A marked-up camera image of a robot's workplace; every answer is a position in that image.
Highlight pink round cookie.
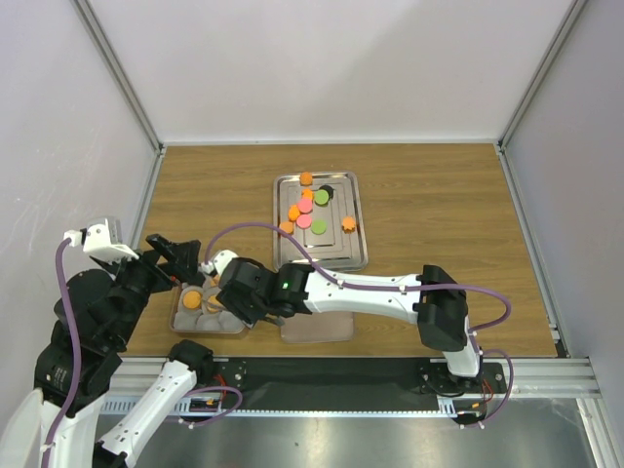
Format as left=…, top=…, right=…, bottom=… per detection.
left=297, top=197, right=314, bottom=214
left=295, top=214, right=312, bottom=229

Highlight silver metal baking tray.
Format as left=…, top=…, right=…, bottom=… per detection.
left=273, top=171, right=369, bottom=271

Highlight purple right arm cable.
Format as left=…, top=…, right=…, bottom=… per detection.
left=203, top=221, right=514, bottom=428

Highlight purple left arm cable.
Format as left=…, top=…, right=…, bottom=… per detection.
left=41, top=232, right=82, bottom=464

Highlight rose gold tin lid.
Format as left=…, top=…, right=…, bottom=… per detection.
left=280, top=311, right=355, bottom=344

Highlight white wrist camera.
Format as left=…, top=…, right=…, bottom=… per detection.
left=200, top=250, right=238, bottom=277
left=83, top=216, right=139, bottom=263

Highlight orange pumpkin cookie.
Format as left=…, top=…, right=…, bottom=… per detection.
left=279, top=221, right=294, bottom=235

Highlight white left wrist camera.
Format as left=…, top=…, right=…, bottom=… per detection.
left=83, top=216, right=139, bottom=263

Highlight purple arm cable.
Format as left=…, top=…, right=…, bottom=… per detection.
left=41, top=232, right=82, bottom=464
left=203, top=221, right=514, bottom=428

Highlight orange leaf cookie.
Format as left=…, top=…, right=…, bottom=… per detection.
left=341, top=216, right=357, bottom=233

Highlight green round cookie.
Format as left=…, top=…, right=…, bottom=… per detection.
left=310, top=219, right=328, bottom=235
left=314, top=189, right=330, bottom=207

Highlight silver metal tongs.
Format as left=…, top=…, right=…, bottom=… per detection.
left=219, top=301, right=285, bottom=328

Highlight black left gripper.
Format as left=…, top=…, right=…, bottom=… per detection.
left=97, top=230, right=201, bottom=343

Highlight orange swirl cookie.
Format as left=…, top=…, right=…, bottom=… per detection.
left=299, top=172, right=313, bottom=186

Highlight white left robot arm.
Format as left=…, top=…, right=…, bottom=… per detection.
left=34, top=226, right=215, bottom=467

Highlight tan round biscuit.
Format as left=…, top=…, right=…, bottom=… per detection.
left=204, top=295, right=223, bottom=314
left=182, top=290, right=202, bottom=310

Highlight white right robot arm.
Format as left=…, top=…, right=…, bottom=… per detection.
left=211, top=251, right=485, bottom=392

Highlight black sandwich cookie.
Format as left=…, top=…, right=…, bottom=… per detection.
left=320, top=184, right=334, bottom=200

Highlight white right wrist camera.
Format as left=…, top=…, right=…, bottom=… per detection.
left=200, top=250, right=238, bottom=277

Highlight rose gold cookie tin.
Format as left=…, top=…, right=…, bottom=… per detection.
left=170, top=278, right=247, bottom=337

